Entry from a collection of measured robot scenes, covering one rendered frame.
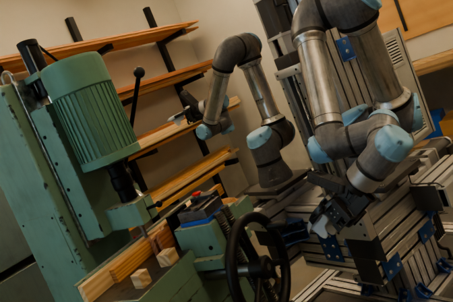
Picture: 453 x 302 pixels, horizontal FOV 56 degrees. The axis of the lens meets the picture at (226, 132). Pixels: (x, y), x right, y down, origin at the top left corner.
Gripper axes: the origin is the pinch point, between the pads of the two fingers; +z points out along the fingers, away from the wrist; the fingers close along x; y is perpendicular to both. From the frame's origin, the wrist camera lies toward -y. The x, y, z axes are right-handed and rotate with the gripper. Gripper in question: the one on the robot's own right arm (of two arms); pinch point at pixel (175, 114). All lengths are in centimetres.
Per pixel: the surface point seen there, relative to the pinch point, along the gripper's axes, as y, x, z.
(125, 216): 8, -91, -58
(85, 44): -69, 69, 127
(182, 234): 17, -88, -74
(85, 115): -23, -89, -64
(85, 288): 15, -112, -61
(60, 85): -33, -90, -62
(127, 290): 19, -107, -69
